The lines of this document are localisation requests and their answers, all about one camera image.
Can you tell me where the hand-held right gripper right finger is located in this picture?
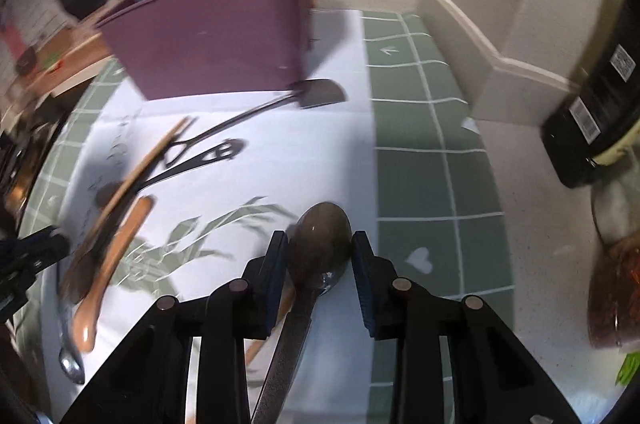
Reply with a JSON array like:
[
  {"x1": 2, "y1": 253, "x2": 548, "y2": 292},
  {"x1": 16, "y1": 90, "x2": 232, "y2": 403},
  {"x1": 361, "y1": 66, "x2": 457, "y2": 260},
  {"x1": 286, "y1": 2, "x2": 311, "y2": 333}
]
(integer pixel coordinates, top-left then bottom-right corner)
[{"x1": 351, "y1": 231, "x2": 583, "y2": 424}]

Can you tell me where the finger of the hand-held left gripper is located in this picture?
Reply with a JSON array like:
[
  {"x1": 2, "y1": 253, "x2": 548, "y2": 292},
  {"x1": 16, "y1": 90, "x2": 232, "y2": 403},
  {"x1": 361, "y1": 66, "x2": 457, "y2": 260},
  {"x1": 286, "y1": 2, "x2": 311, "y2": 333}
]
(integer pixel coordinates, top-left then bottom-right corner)
[{"x1": 0, "y1": 226, "x2": 71, "y2": 320}]

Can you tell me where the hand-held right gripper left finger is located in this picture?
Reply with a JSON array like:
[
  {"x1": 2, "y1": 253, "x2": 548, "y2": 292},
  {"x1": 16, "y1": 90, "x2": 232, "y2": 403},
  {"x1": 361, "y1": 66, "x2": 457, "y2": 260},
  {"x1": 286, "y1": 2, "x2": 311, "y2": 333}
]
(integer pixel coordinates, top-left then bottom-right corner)
[{"x1": 60, "y1": 231, "x2": 290, "y2": 424}]

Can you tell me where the brown wooden spoon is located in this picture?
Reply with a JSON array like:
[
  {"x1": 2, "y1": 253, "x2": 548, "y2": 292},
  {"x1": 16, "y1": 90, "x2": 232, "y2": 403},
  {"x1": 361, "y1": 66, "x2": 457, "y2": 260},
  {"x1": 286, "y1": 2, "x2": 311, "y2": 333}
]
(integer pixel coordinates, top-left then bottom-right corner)
[{"x1": 72, "y1": 195, "x2": 153, "y2": 353}]

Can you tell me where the small metal spoon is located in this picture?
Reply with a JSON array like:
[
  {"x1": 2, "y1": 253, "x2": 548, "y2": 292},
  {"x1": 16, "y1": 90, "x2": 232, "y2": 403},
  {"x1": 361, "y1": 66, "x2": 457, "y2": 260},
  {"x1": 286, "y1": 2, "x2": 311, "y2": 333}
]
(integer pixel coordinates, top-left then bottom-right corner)
[{"x1": 56, "y1": 264, "x2": 86, "y2": 386}]

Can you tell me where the wooden chopstick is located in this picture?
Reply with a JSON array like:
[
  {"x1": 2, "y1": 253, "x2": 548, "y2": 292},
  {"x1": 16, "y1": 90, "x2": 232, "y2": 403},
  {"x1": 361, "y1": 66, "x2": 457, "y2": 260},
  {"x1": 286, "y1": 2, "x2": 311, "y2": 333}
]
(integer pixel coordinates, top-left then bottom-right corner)
[{"x1": 60, "y1": 116, "x2": 198, "y2": 305}]

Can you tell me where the black slotted spoon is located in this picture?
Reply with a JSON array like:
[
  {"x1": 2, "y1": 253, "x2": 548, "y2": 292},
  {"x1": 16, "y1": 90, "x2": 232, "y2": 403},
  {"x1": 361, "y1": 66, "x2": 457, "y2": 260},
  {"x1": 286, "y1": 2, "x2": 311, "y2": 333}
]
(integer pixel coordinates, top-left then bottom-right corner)
[{"x1": 139, "y1": 139, "x2": 246, "y2": 191}]

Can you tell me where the metal spatula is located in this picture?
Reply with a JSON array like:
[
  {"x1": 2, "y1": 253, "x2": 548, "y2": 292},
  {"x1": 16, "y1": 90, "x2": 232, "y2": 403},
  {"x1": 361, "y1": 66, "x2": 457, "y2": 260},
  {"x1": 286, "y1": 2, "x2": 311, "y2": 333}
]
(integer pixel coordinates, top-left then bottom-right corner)
[{"x1": 165, "y1": 78, "x2": 347, "y2": 167}]

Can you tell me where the purple utensil container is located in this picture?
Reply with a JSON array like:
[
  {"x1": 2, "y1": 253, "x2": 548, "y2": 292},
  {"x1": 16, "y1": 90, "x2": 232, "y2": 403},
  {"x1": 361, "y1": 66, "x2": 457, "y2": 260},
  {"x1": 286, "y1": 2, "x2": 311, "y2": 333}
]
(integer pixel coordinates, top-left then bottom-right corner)
[{"x1": 94, "y1": 0, "x2": 313, "y2": 101}]

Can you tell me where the white leaf-print cloth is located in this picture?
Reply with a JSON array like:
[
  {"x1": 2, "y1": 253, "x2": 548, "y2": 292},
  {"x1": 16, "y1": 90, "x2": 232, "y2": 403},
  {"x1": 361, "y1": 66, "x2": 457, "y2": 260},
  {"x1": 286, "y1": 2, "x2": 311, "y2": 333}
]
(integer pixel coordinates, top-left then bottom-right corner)
[{"x1": 15, "y1": 8, "x2": 401, "y2": 424}]

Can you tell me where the glass jar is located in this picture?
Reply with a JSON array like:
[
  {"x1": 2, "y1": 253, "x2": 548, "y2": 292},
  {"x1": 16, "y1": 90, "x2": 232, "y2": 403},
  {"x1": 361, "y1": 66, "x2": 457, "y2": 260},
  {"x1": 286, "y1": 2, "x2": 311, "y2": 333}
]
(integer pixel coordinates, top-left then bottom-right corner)
[{"x1": 587, "y1": 174, "x2": 640, "y2": 350}]

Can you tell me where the black labelled box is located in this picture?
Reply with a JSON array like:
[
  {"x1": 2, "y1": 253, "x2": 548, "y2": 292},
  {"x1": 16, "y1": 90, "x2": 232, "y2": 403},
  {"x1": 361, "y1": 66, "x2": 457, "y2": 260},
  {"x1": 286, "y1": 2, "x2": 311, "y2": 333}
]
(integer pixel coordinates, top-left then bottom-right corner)
[{"x1": 542, "y1": 0, "x2": 640, "y2": 189}]

